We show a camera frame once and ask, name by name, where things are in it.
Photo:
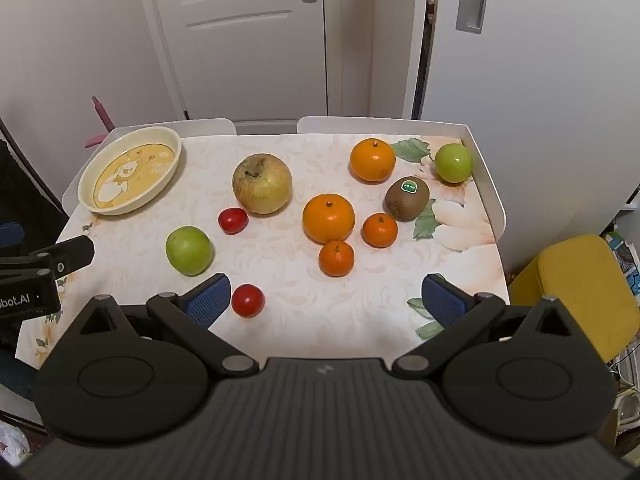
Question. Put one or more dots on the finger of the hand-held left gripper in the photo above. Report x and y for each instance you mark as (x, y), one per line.
(70, 255)

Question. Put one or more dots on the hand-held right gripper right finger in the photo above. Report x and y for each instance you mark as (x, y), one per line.
(442, 302)

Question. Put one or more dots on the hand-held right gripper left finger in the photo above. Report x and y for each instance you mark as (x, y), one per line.
(210, 301)

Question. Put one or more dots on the green apple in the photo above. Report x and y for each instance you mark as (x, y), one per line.
(453, 162)
(189, 251)

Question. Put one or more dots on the red cherry tomato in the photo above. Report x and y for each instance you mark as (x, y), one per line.
(247, 301)
(233, 221)

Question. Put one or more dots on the small mandarin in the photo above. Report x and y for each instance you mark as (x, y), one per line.
(336, 259)
(380, 230)

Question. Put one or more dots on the yellow bear print plate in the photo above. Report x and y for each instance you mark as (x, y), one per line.
(132, 175)

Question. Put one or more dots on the brown kiwi with green sticker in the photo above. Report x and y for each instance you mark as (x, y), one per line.
(406, 200)

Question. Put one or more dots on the large yellowish apple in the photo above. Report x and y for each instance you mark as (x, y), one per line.
(262, 185)

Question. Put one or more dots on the large orange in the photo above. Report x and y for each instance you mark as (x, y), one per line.
(328, 219)
(372, 160)

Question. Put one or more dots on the yellow stool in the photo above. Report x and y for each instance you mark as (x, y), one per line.
(580, 290)

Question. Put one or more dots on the white plastic bag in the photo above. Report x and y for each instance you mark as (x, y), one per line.
(12, 442)

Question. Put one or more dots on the colourful clutter pile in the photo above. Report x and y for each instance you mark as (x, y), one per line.
(625, 255)

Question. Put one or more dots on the white refrigerator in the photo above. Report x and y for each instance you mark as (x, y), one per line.
(550, 110)

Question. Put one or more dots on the white panelled door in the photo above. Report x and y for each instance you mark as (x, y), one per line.
(250, 60)

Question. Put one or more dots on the black frame furniture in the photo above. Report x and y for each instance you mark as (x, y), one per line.
(25, 195)

